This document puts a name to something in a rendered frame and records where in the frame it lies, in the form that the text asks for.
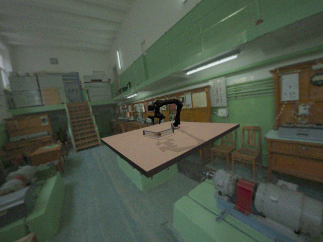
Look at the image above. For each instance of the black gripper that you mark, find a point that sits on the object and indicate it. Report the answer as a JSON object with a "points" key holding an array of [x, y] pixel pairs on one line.
{"points": [[152, 117]]}

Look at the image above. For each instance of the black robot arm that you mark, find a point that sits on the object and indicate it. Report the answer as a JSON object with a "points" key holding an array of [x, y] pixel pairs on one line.
{"points": [[159, 103]]}

